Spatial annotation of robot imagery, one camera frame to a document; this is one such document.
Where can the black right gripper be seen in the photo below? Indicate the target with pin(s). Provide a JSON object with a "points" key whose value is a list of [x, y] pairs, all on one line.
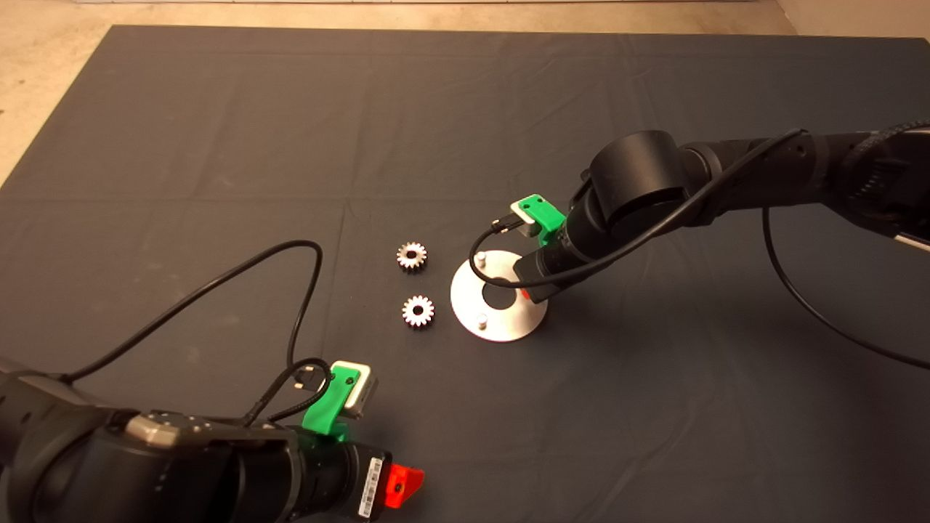
{"points": [[548, 272]]}

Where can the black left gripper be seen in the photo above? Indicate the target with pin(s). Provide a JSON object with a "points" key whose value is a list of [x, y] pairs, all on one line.
{"points": [[334, 483]]}

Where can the round metal carrier plate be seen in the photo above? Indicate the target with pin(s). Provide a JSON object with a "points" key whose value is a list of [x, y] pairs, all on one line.
{"points": [[501, 327]]}

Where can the small steel planetary gear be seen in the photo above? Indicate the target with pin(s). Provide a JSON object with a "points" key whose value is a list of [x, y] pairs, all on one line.
{"points": [[426, 317], [403, 262]]}

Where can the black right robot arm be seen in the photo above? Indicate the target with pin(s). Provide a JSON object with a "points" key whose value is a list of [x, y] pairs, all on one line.
{"points": [[639, 181]]}

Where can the dark grey table cloth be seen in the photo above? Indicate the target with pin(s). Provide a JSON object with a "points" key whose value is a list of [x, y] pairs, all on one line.
{"points": [[363, 131]]}

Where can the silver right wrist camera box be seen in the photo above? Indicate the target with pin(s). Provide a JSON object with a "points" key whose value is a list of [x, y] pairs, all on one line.
{"points": [[524, 218]]}

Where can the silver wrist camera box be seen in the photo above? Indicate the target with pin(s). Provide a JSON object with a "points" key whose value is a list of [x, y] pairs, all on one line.
{"points": [[365, 392], [524, 218]]}

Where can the green right camera mount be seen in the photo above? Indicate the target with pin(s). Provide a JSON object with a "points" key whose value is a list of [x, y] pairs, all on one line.
{"points": [[545, 213]]}

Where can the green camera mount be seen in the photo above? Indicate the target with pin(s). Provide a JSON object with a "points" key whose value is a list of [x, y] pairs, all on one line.
{"points": [[545, 213], [327, 410]]}

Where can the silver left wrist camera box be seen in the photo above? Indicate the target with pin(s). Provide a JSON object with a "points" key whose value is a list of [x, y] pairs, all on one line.
{"points": [[365, 392]]}

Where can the green left camera mount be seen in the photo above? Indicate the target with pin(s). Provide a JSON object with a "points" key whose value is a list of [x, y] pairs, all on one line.
{"points": [[327, 410]]}

